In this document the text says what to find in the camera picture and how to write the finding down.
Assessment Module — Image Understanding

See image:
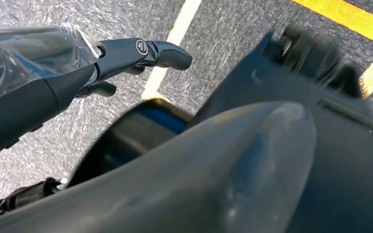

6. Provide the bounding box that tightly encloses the yellow floor tape square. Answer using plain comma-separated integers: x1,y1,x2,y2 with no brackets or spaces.
140,0,373,101

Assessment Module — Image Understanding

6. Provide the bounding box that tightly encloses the clear plastic film wrap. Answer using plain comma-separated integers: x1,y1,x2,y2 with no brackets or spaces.
0,23,101,104

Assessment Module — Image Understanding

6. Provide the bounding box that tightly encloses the black braided cable sleeve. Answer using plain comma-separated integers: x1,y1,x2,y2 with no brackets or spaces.
0,177,63,215

